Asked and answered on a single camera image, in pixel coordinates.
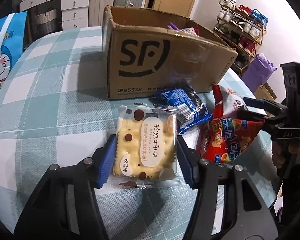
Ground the red biscuit snack bag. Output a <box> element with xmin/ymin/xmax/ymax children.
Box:
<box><xmin>197</xmin><ymin>117</ymin><xmax>264</xmax><ymax>165</ymax></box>

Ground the nougat cracker packet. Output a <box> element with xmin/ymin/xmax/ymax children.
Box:
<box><xmin>110</xmin><ymin>104</ymin><xmax>179</xmax><ymax>189</ymax></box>

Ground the blue oreo packet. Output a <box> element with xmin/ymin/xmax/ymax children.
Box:
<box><xmin>150</xmin><ymin>86</ymin><xmax>213</xmax><ymax>134</ymax></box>

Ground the right hand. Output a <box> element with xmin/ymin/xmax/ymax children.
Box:
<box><xmin>272</xmin><ymin>141</ymin><xmax>300</xmax><ymax>168</ymax></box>

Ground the small cardboard box on floor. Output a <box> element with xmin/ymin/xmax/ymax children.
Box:
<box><xmin>253</xmin><ymin>82</ymin><xmax>277</xmax><ymax>101</ymax></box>

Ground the red white snack packet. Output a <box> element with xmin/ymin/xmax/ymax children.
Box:
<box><xmin>212</xmin><ymin>85</ymin><xmax>247</xmax><ymax>119</ymax></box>

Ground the purple bag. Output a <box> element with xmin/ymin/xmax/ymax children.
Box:
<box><xmin>241</xmin><ymin>53</ymin><xmax>277</xmax><ymax>93</ymax></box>

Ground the teal checked tablecloth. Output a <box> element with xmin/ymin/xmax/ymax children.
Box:
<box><xmin>0</xmin><ymin>25</ymin><xmax>278</xmax><ymax>235</ymax></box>

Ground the shoe rack with shoes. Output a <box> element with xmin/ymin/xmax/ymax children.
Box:
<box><xmin>213</xmin><ymin>0</ymin><xmax>268</xmax><ymax>77</ymax></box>

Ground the SF cardboard box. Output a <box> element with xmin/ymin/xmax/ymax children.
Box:
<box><xmin>102</xmin><ymin>6</ymin><xmax>237</xmax><ymax>100</ymax></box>

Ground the striped laundry basket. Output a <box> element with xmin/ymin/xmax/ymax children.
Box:
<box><xmin>29</xmin><ymin>7</ymin><xmax>60</xmax><ymax>39</ymax></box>

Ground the blue Doraemon tote bag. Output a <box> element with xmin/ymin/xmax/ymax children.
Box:
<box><xmin>0</xmin><ymin>11</ymin><xmax>27</xmax><ymax>89</ymax></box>

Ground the white drawer desk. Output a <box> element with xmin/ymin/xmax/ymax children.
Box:
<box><xmin>19</xmin><ymin>0</ymin><xmax>89</xmax><ymax>30</ymax></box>

